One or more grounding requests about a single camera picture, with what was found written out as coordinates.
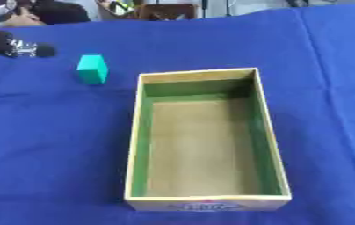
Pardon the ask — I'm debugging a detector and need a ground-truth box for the tan cardboard box green inside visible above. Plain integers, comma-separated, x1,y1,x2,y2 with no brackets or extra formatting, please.
122,67,294,213

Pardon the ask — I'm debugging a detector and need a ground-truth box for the person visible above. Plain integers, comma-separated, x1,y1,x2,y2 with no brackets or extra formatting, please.
0,0,93,28

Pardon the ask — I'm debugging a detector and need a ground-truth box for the teal rectangular block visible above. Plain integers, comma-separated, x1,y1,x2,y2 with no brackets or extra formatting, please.
74,54,110,86

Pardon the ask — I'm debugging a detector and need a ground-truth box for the brown chair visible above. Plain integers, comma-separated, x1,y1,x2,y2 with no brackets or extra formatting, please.
96,0,199,22

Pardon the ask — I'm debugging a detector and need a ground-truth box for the black tripod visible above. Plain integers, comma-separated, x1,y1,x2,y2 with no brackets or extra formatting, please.
199,0,235,19

